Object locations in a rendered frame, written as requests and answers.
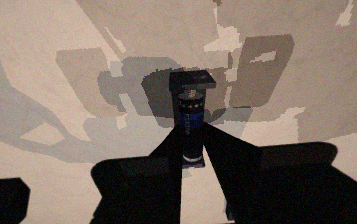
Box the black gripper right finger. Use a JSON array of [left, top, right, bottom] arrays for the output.
[[203, 121, 338, 223]]

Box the black and blue battery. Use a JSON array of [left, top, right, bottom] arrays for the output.
[[178, 93, 204, 165]]

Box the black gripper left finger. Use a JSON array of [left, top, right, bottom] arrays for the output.
[[90, 123, 183, 224]]

